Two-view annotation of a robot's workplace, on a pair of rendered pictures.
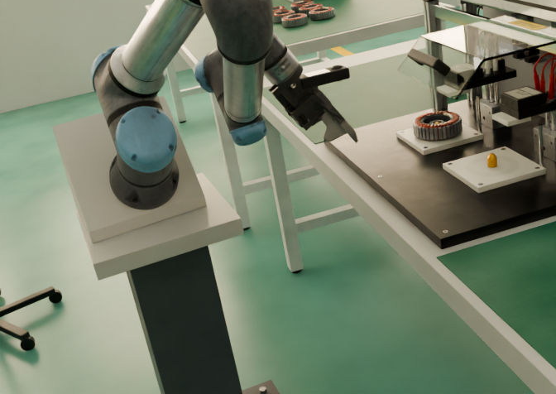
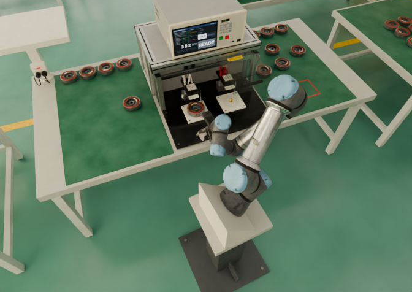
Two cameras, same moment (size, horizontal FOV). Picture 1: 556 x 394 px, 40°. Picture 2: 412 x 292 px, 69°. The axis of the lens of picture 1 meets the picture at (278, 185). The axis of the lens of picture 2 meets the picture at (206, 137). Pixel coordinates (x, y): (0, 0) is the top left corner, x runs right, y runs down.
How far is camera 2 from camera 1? 215 cm
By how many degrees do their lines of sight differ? 77
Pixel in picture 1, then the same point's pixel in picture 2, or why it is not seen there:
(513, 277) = not seen: hidden behind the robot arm
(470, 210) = (257, 110)
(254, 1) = not seen: hidden behind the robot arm
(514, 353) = (316, 114)
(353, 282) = (112, 206)
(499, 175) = (238, 100)
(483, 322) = (305, 117)
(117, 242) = (255, 220)
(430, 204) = (251, 118)
